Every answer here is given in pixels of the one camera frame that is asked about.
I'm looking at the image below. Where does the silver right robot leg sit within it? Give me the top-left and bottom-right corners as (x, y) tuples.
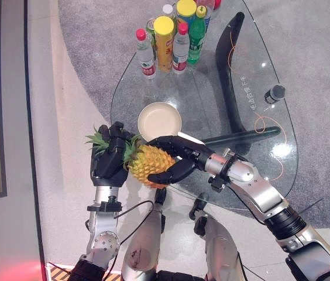
(188, 192), (243, 281)

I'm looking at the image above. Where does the yellow black hazard striped base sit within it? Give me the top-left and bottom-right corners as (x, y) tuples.
(45, 261), (122, 281)

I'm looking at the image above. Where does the small black cylinder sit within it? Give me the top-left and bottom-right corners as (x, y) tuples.
(264, 84), (287, 105)

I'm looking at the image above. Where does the green soda bottle yellow cap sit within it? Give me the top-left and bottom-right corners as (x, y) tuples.
(186, 5), (207, 67)

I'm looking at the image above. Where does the silver robot leg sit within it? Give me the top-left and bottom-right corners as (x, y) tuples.
(120, 189), (167, 281)
(188, 192), (243, 281)

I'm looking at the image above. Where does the black curved table leg frame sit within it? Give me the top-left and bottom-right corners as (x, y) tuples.
(202, 12), (281, 147)

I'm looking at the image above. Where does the silver left robot leg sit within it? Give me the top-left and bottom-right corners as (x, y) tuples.
(120, 189), (167, 281)

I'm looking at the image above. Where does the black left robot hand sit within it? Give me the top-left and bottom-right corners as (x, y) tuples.
(90, 121), (136, 187)

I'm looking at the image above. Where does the red capped container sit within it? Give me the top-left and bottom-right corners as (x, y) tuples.
(195, 0), (222, 11)

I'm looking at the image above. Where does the green drink can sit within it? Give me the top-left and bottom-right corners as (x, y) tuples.
(145, 18), (157, 51)

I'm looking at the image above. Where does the clear bottle with white cap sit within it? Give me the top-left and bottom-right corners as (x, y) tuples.
(161, 3), (178, 20)

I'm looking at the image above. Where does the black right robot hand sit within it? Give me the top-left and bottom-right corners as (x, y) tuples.
(147, 131), (215, 186)

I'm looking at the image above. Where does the blue chips can yellow lid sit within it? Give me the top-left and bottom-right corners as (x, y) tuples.
(176, 0), (198, 28)

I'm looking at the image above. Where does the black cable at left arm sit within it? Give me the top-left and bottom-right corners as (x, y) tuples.
(102, 200), (155, 281)

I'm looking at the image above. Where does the thin orange cable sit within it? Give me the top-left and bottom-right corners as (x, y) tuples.
(227, 30), (288, 182)

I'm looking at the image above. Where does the grey rug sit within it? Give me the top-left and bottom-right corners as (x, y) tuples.
(57, 0), (330, 229)

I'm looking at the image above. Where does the water bottle with red cap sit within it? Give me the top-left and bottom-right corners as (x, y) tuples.
(171, 22), (190, 76)
(135, 28), (157, 80)

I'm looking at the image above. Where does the yellow pineapple with green crown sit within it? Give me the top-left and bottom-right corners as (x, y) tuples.
(85, 125), (177, 190)

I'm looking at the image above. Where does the bottle with blue label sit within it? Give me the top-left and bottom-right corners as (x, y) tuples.
(202, 5), (212, 30)

